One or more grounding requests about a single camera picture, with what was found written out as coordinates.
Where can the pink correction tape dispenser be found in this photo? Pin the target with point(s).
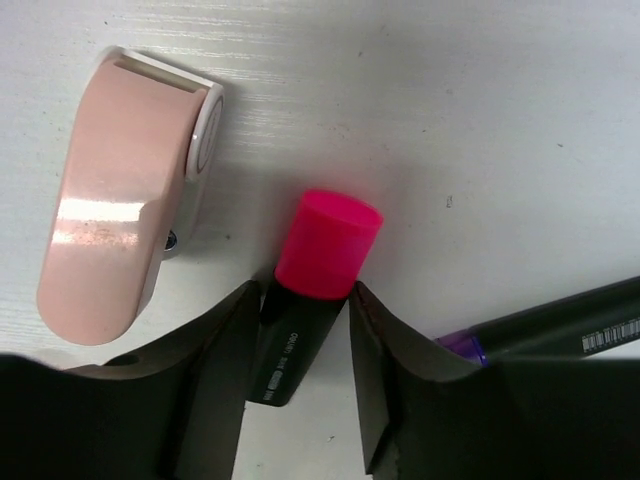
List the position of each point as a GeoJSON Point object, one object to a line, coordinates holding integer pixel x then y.
{"type": "Point", "coordinates": [137, 164]}

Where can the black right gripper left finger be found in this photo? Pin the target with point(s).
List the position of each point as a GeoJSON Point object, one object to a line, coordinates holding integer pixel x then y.
{"type": "Point", "coordinates": [171, 409]}

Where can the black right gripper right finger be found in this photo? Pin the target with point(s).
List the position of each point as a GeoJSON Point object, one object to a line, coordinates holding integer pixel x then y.
{"type": "Point", "coordinates": [426, 413]}

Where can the pink highlighter marker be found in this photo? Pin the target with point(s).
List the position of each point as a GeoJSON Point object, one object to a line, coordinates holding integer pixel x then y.
{"type": "Point", "coordinates": [327, 244]}

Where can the purple highlighter marker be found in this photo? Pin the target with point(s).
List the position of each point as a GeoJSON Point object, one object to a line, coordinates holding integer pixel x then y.
{"type": "Point", "coordinates": [577, 326]}

